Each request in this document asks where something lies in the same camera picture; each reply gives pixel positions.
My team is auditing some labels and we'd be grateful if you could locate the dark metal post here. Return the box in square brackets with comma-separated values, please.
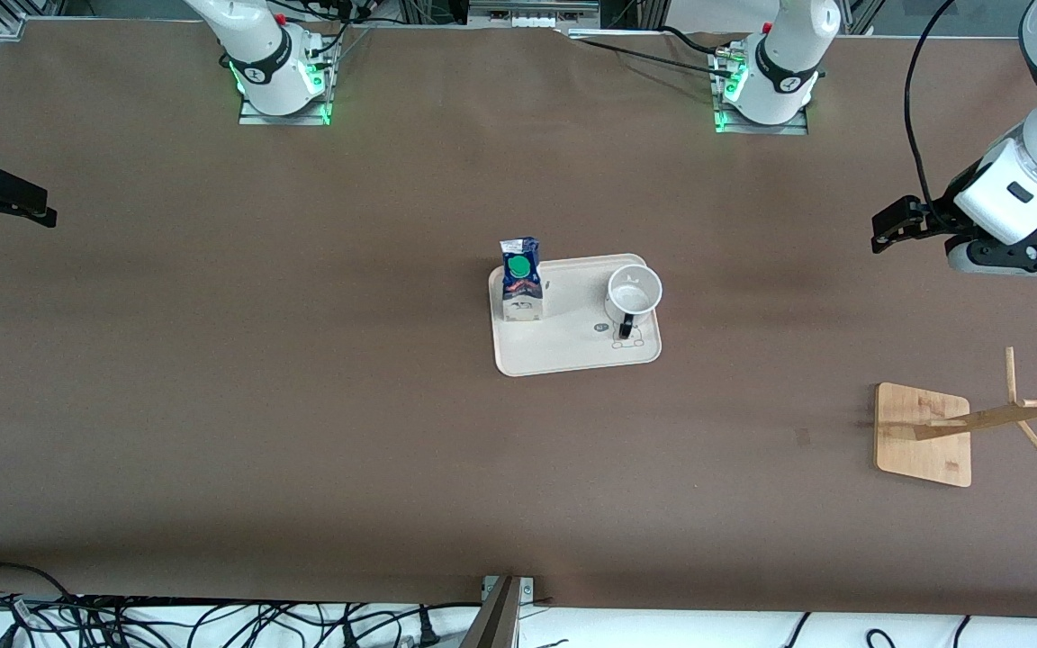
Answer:
[460, 576, 524, 648]

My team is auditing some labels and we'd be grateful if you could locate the wooden mug rack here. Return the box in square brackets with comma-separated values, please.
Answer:
[874, 346, 1037, 489]

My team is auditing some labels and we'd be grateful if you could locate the cream rabbit print tray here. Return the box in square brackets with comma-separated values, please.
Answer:
[488, 253, 663, 377]

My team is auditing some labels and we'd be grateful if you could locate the blue white milk carton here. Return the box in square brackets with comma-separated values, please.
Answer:
[499, 237, 545, 323]

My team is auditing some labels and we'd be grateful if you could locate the grey power strip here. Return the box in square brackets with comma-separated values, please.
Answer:
[469, 0, 600, 28]

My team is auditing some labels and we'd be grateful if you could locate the short black table cable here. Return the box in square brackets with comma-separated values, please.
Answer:
[658, 25, 735, 57]

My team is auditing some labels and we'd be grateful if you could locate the white smiley face mug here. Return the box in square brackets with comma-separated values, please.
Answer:
[604, 264, 663, 343]

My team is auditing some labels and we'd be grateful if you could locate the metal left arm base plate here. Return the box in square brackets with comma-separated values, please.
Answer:
[712, 49, 809, 136]

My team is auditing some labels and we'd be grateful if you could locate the black arched floor cable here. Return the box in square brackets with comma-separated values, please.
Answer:
[0, 562, 78, 622]

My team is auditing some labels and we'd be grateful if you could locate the long black table cable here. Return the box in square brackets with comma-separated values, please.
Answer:
[573, 36, 735, 77]

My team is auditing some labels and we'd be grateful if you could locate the small metal bracket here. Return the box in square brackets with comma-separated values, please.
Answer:
[481, 576, 537, 604]

